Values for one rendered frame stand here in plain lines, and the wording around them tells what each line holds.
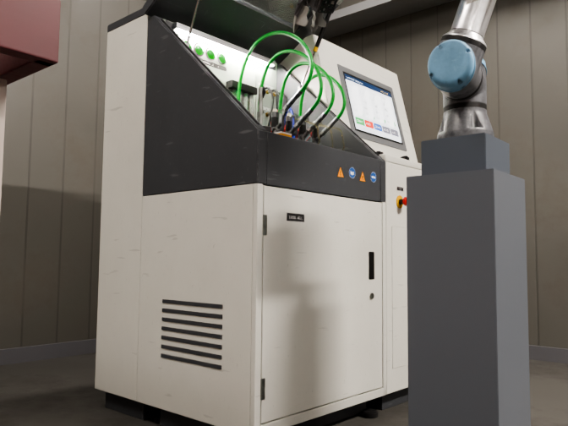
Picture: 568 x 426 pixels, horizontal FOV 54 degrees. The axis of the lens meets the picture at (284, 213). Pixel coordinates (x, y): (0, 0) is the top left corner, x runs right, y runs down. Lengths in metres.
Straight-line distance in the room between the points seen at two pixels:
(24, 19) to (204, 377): 1.36
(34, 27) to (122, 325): 1.64
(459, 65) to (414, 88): 2.61
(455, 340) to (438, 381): 0.12
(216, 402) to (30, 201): 1.98
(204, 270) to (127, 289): 0.43
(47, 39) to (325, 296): 1.40
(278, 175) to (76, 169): 2.04
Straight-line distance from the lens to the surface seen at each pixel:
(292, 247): 1.73
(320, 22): 1.93
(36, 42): 0.63
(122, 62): 2.32
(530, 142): 3.71
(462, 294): 1.50
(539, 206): 3.64
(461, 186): 1.51
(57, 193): 3.49
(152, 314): 2.01
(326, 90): 2.45
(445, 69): 1.50
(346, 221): 1.96
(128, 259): 2.13
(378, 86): 2.86
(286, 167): 1.73
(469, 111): 1.62
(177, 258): 1.90
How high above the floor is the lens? 0.57
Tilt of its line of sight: 5 degrees up
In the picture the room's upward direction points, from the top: 1 degrees clockwise
